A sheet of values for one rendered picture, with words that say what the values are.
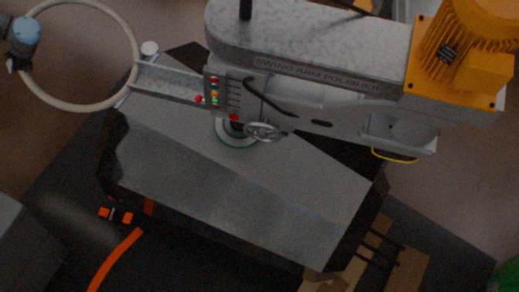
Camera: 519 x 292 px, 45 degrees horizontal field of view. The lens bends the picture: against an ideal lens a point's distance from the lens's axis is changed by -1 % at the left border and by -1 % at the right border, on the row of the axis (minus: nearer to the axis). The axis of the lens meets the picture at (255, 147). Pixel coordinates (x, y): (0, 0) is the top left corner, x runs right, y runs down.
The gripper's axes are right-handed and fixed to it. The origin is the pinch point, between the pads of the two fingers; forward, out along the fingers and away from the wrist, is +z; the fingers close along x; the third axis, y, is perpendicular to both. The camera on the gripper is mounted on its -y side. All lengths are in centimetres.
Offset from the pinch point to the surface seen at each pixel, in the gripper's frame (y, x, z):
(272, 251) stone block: 92, 93, 8
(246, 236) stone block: 83, 84, 13
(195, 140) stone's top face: 38, 69, 8
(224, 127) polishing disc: 37, 79, -2
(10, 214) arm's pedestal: 52, -8, 35
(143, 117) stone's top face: 23, 51, 18
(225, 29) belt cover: 24, 51, -77
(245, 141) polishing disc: 45, 86, -6
